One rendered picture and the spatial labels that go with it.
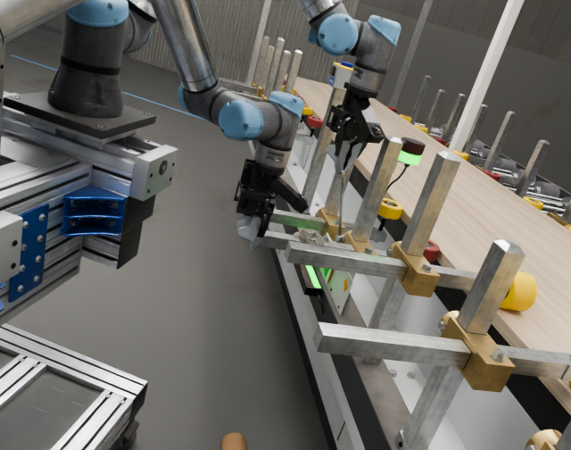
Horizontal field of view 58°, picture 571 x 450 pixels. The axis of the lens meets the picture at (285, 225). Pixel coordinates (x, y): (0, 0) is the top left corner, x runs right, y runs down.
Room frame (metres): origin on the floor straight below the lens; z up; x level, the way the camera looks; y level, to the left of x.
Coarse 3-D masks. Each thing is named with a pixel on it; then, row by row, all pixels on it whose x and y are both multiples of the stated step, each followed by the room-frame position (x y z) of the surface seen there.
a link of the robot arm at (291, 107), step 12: (276, 96) 1.06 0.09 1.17; (288, 96) 1.07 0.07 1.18; (288, 108) 1.05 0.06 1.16; (300, 108) 1.07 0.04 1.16; (288, 120) 1.05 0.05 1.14; (300, 120) 1.09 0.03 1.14; (288, 132) 1.06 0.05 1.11; (264, 144) 1.05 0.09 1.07; (276, 144) 1.05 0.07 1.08; (288, 144) 1.06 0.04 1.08
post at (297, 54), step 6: (294, 54) 2.38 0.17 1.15; (300, 54) 2.39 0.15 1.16; (294, 60) 2.38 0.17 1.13; (300, 60) 2.39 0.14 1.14; (294, 66) 2.38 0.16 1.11; (288, 72) 2.40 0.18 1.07; (294, 72) 2.39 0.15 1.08; (288, 78) 2.38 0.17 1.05; (294, 78) 2.39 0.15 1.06; (288, 84) 2.38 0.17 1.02; (288, 90) 2.39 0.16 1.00
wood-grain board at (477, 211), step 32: (320, 96) 3.16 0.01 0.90; (384, 128) 2.72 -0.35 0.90; (416, 128) 3.04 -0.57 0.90; (416, 192) 1.67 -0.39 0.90; (480, 192) 1.93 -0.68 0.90; (512, 192) 2.09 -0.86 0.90; (448, 224) 1.43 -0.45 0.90; (480, 224) 1.52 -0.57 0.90; (512, 224) 1.62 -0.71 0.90; (544, 224) 1.74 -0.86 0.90; (448, 256) 1.18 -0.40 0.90; (480, 256) 1.24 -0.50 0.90; (544, 256) 1.39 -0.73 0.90; (544, 288) 1.15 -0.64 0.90; (512, 320) 0.93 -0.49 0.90; (544, 320) 0.98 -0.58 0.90; (544, 384) 0.78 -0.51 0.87
